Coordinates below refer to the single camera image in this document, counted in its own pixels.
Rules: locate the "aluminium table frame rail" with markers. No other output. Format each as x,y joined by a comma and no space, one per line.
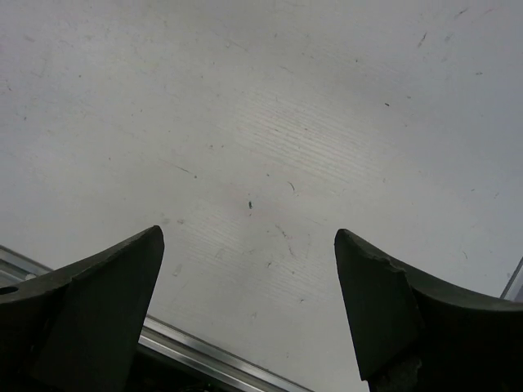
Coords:
165,358

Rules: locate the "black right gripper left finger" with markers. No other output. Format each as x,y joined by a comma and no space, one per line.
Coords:
77,327

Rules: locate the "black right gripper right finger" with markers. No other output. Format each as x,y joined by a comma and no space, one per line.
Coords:
412,331

